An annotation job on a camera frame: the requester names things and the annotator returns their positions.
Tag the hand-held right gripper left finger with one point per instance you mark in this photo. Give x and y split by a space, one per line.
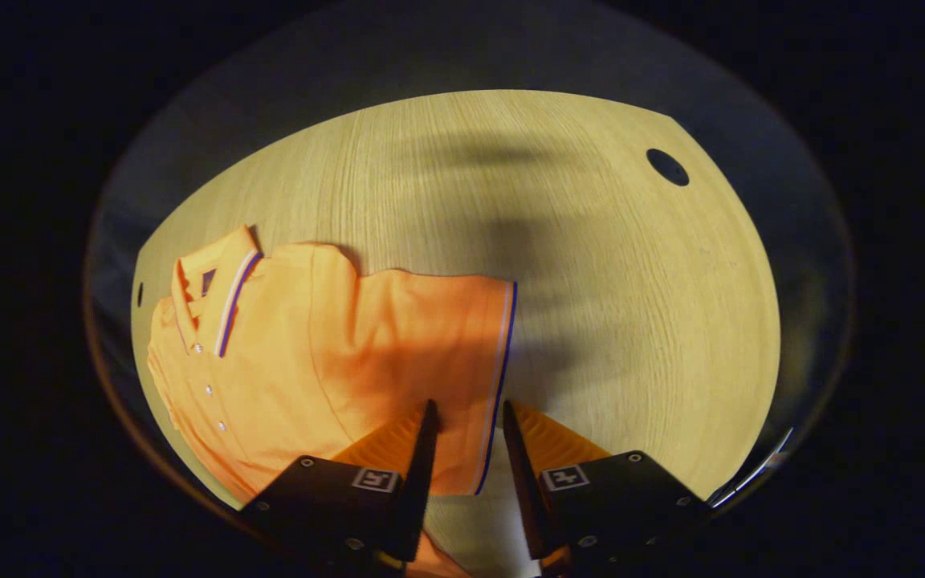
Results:
418 482

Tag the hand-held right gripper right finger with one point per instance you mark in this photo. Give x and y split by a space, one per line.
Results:
520 490

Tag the orange T-shirt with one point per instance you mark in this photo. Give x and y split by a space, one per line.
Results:
334 353

